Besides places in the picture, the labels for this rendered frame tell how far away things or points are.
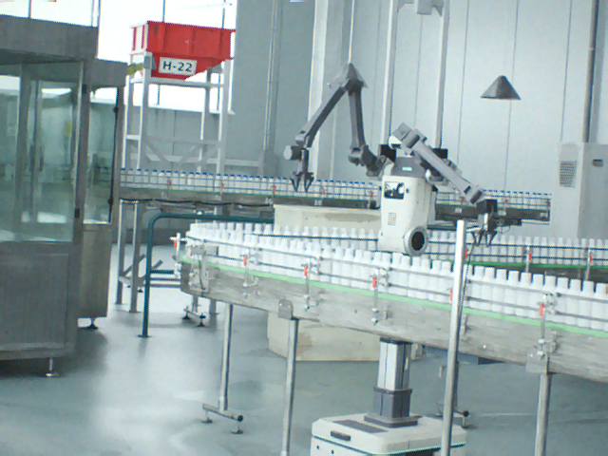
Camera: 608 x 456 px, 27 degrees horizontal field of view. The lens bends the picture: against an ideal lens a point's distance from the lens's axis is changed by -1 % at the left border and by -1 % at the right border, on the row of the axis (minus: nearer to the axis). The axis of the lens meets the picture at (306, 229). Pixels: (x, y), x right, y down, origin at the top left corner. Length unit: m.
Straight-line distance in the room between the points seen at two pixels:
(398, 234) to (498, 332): 1.39
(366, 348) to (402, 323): 4.73
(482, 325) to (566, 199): 6.67
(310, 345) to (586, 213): 3.04
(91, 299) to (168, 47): 2.75
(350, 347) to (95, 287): 2.31
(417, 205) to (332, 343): 3.85
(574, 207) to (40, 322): 5.18
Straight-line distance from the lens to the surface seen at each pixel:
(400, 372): 6.27
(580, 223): 11.42
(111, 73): 10.75
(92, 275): 10.77
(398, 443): 6.06
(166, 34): 12.19
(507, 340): 4.87
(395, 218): 6.19
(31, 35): 8.26
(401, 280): 5.29
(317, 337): 9.80
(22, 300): 8.32
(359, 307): 5.45
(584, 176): 11.41
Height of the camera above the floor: 1.53
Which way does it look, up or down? 3 degrees down
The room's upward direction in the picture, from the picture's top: 4 degrees clockwise
